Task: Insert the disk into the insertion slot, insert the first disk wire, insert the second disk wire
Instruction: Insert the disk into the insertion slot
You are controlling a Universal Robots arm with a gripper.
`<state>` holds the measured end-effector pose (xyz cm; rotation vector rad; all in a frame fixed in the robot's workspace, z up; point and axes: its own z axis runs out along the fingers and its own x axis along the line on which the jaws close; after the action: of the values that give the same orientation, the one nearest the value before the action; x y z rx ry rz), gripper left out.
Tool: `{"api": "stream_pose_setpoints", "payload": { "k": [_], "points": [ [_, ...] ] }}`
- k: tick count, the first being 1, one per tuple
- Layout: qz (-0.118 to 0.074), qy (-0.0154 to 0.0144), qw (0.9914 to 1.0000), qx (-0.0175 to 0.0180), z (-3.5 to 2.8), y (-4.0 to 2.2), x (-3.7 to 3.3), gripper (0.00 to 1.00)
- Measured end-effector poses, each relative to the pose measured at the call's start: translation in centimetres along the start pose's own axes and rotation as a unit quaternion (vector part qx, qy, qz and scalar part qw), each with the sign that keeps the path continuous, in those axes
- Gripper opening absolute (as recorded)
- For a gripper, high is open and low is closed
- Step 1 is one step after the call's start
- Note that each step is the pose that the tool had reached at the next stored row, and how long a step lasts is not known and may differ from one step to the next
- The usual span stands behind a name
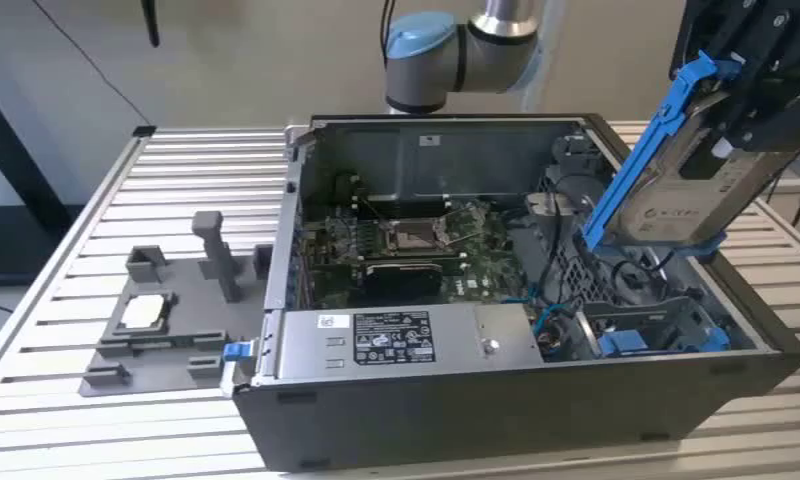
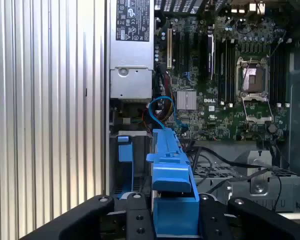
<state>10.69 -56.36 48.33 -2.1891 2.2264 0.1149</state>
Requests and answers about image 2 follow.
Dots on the metal socket cover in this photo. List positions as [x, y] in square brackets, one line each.
[255, 98]

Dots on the hard disk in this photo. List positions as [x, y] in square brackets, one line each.
[125, 155]
[175, 175]

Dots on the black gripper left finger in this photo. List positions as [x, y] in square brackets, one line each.
[140, 220]

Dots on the CPU socket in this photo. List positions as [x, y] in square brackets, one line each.
[255, 80]

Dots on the grey metal drive cage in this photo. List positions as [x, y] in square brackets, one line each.
[258, 185]

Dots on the silver finned heatsink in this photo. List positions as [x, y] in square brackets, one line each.
[187, 100]

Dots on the black expansion slot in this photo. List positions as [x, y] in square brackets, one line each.
[177, 52]
[187, 52]

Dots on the silver power supply unit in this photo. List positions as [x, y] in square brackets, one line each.
[131, 55]

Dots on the green motherboard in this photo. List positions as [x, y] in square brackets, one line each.
[215, 120]

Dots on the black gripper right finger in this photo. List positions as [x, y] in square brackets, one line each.
[210, 220]

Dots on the black RAM slot row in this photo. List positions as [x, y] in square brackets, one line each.
[280, 77]
[226, 75]

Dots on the white expansion slot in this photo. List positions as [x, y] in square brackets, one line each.
[169, 50]

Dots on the round coin battery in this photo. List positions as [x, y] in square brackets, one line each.
[272, 128]

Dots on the thin metal locking lever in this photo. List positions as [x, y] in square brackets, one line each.
[246, 73]

